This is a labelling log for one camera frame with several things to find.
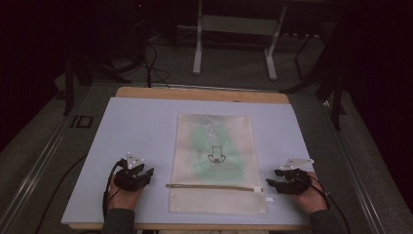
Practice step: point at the translucent zipper bag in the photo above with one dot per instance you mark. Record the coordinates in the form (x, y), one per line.
(214, 152)

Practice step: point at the white metal stand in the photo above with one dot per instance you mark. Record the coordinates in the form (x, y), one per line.
(237, 25)

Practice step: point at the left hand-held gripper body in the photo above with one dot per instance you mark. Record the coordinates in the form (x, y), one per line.
(129, 180)

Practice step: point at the metal floor rail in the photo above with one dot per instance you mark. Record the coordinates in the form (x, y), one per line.
(29, 183)
(360, 182)

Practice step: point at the person's right hand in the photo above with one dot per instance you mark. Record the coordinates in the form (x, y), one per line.
(311, 198)

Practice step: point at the person's left hand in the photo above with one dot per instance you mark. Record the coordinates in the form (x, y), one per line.
(125, 199)

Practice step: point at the black tripod stand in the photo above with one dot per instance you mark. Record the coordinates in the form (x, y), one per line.
(337, 97)
(69, 84)

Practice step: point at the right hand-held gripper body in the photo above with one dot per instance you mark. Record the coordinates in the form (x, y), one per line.
(295, 182)

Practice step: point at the light blue table mat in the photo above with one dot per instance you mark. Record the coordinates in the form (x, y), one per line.
(142, 130)

